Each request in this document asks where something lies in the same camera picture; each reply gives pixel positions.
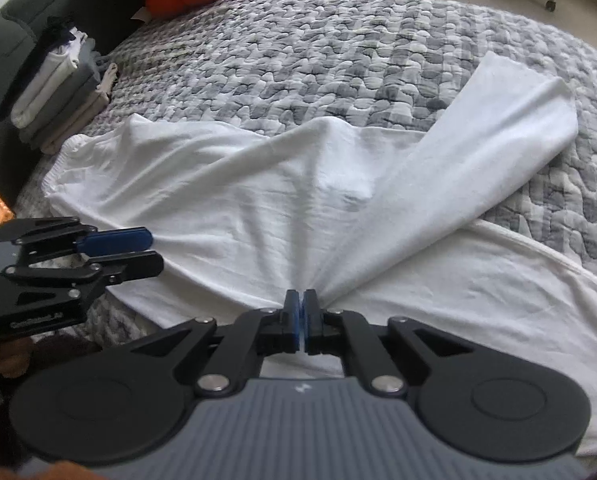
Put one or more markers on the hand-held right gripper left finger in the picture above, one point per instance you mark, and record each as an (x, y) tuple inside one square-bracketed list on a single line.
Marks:
[(293, 320)]

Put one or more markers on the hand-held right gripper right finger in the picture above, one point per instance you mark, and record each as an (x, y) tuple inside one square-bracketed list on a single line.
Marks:
[(309, 320)]

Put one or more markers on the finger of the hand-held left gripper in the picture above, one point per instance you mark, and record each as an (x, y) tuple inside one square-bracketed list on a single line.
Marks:
[(118, 241), (138, 265)]

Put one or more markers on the white pants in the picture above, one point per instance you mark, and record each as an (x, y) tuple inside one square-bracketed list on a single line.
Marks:
[(278, 200)]

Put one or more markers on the stack of folded clothes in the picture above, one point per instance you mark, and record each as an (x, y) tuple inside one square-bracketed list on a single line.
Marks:
[(63, 105), (78, 125)]

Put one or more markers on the person's left hand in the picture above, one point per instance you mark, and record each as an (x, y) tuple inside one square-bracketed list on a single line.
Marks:
[(8, 357)]

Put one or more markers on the white folded garment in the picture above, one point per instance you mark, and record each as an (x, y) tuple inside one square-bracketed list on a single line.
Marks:
[(43, 85)]

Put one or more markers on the dark grey sofa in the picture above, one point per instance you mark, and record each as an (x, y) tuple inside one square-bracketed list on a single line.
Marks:
[(23, 15)]

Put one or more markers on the grey quilted blanket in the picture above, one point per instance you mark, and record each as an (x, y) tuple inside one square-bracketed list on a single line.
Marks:
[(303, 50)]

